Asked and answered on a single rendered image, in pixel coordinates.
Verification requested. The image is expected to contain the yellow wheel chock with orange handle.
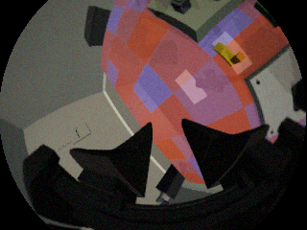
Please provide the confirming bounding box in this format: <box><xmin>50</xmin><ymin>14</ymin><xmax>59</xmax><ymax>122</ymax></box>
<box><xmin>214</xmin><ymin>42</ymin><xmax>246</xmax><ymax>66</ymax></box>

